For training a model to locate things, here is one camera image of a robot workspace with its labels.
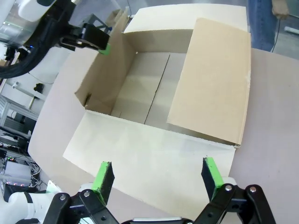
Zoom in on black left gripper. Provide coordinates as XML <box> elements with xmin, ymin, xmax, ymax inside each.
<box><xmin>44</xmin><ymin>0</ymin><xmax>111</xmax><ymax>56</ymax></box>

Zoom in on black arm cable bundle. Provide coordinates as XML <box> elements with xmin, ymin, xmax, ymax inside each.
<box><xmin>0</xmin><ymin>14</ymin><xmax>64</xmax><ymax>79</ymax></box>

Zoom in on brown cardboard box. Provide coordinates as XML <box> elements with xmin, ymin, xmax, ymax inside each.
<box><xmin>62</xmin><ymin>5</ymin><xmax>252</xmax><ymax>214</ymax></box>

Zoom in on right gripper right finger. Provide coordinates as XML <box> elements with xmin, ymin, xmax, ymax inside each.
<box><xmin>192</xmin><ymin>157</ymin><xmax>278</xmax><ymax>224</ymax></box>

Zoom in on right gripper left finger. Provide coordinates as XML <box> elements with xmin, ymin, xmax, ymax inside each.
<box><xmin>43</xmin><ymin>161</ymin><xmax>122</xmax><ymax>224</ymax></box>

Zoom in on grey metal frame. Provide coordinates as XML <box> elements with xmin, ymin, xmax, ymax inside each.
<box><xmin>88</xmin><ymin>13</ymin><xmax>111</xmax><ymax>34</ymax></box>

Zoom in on grey electronics box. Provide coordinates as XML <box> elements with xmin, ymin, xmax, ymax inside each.
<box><xmin>4</xmin><ymin>158</ymin><xmax>34</xmax><ymax>186</ymax></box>

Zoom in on person's left hand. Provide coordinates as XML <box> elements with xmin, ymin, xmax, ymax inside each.
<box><xmin>272</xmin><ymin>0</ymin><xmax>291</xmax><ymax>18</ymax></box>

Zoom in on aluminium profile rack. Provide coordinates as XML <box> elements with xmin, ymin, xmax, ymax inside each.
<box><xmin>0</xmin><ymin>95</ymin><xmax>39</xmax><ymax>142</ymax></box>

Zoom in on thin grey cable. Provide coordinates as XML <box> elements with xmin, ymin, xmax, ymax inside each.
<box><xmin>270</xmin><ymin>15</ymin><xmax>281</xmax><ymax>52</ymax></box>

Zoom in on spare cardboard sheet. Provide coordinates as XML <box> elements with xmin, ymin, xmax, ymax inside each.
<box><xmin>109</xmin><ymin>7</ymin><xmax>129</xmax><ymax>32</ymax></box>

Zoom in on small black device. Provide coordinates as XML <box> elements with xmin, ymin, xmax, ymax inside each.
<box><xmin>33</xmin><ymin>83</ymin><xmax>45</xmax><ymax>101</ymax></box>

